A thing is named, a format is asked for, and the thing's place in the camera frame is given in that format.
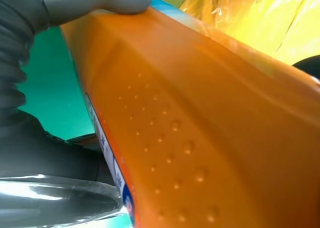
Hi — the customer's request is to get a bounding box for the yellow film-wrapped cardboard box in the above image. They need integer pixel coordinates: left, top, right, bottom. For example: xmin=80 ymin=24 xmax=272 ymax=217
xmin=155 ymin=0 xmax=320 ymax=67

